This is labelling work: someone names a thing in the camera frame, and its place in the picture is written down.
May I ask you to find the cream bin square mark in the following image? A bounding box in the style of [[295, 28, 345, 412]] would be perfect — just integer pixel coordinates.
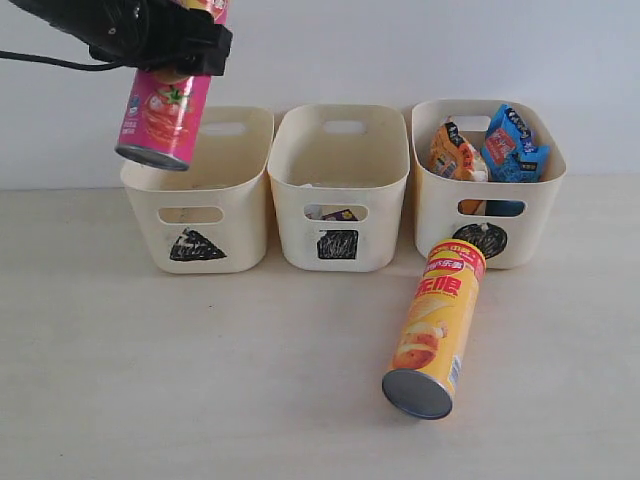
[[267, 105, 410, 272]]

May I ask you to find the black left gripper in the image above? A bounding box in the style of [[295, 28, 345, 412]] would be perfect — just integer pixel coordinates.
[[89, 1, 233, 76]]

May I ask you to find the orange noodle snack bag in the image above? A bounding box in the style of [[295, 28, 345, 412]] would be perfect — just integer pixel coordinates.
[[430, 119, 490, 216]]

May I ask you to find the purple small carton box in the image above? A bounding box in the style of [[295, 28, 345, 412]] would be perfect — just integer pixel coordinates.
[[321, 208, 358, 221]]

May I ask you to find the blue black snack bag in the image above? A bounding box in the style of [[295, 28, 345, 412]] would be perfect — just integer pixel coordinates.
[[481, 103, 551, 183]]

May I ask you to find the cream bin circle mark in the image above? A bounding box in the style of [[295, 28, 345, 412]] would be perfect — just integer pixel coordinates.
[[410, 99, 566, 269]]

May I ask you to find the cream bin triangle mark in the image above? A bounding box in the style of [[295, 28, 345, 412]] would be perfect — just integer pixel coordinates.
[[120, 106, 275, 274]]

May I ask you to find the pink chips can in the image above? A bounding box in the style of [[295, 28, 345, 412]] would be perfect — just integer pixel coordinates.
[[115, 1, 232, 171]]

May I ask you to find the yellow chips can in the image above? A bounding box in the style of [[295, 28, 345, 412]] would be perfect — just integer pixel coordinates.
[[382, 238, 486, 420]]

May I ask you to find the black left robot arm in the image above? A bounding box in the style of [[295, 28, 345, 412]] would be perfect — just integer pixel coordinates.
[[1, 0, 233, 76]]

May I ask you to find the white blue milk carton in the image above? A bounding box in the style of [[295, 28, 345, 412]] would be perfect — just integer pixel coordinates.
[[304, 198, 324, 220]]

